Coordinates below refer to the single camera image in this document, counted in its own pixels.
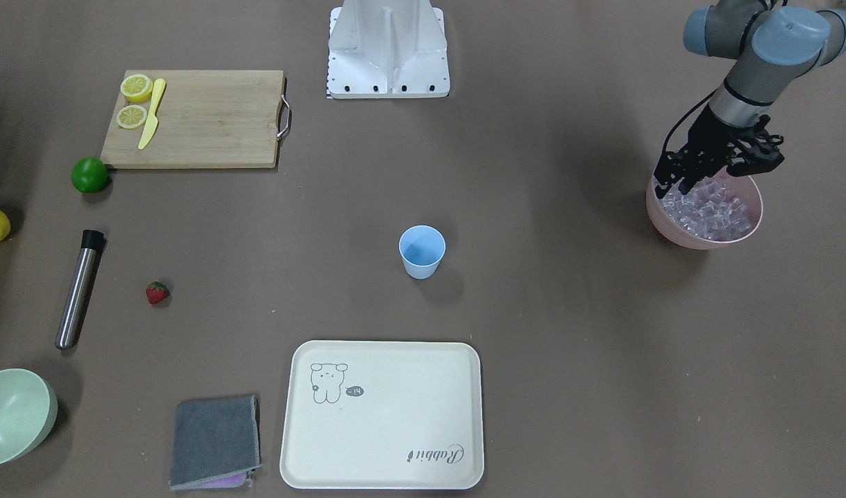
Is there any yellow plastic knife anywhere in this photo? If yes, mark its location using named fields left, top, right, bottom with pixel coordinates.
left=137, top=78, right=167, bottom=150

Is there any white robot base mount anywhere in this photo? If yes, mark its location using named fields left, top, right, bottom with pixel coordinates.
left=326, top=1, right=451, bottom=99

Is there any grey folded cloth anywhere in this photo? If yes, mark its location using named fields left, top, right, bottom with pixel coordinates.
left=169, top=394, right=261, bottom=491

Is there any steel muddler black tip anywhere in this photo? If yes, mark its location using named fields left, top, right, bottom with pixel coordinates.
left=55, top=230, right=106, bottom=351

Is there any pink bowl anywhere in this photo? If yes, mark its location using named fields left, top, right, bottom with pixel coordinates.
left=646, top=171, right=763, bottom=250

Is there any mint green bowl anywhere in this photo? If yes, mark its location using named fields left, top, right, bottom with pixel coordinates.
left=0, top=369, right=58, bottom=465

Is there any bamboo cutting board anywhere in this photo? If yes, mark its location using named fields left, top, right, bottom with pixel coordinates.
left=100, top=69, right=291, bottom=169

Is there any lemon slice lower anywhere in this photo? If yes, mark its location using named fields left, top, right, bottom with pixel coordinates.
left=115, top=104, right=148, bottom=129

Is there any clear ice cube pile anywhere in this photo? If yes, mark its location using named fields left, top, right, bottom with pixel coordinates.
left=658, top=178, right=755, bottom=242

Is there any cream rabbit tray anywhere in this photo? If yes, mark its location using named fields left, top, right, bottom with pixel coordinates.
left=279, top=340, right=485, bottom=490

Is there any lemon slice upper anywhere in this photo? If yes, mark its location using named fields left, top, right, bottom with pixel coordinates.
left=120, top=73, right=154, bottom=104

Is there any red strawberry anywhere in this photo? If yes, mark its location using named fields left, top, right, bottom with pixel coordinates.
left=145, top=282, right=170, bottom=306

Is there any light blue plastic cup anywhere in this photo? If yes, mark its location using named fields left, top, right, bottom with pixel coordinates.
left=398, top=225, right=447, bottom=279

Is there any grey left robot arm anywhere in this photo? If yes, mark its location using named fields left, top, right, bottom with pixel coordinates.
left=653, top=1, right=846, bottom=199

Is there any green lime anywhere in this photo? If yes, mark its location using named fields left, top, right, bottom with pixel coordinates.
left=71, top=156, right=109, bottom=194

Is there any lemon slice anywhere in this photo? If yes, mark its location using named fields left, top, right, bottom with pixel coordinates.
left=115, top=104, right=148, bottom=129
left=120, top=73, right=154, bottom=104

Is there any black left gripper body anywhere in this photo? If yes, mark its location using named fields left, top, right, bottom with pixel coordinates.
left=654, top=107, right=785, bottom=196

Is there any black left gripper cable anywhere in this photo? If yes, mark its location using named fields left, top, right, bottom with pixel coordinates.
left=660, top=89, right=717, bottom=164

